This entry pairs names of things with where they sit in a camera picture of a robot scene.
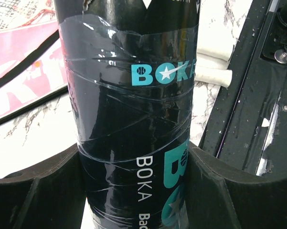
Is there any black shuttlecock tube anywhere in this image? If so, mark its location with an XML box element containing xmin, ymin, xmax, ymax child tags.
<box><xmin>55</xmin><ymin>0</ymin><xmax>200</xmax><ymax>229</ymax></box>

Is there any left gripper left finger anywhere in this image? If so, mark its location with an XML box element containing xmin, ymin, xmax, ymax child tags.
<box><xmin>0</xmin><ymin>145</ymin><xmax>86</xmax><ymax>229</ymax></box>

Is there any pink racket cover bag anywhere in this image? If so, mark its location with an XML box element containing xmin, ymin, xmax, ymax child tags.
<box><xmin>0</xmin><ymin>21</ymin><xmax>67</xmax><ymax>125</ymax></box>

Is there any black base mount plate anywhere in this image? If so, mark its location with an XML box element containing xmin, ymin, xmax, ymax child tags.
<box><xmin>199</xmin><ymin>0</ymin><xmax>287</xmax><ymax>179</ymax></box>

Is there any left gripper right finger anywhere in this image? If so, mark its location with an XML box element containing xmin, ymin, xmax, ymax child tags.
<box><xmin>186</xmin><ymin>142</ymin><xmax>287</xmax><ymax>229</ymax></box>

